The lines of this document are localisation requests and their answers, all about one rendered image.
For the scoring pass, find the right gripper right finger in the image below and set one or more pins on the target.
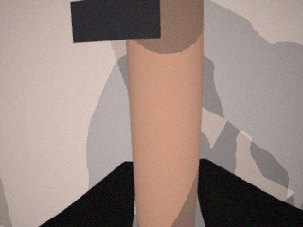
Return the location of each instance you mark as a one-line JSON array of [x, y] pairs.
[[227, 200]]

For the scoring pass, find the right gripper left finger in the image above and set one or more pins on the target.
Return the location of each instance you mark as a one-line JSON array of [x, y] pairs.
[[110, 203]]

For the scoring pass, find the long tan rail with center flange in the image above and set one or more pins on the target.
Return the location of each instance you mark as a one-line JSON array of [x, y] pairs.
[[165, 61]]

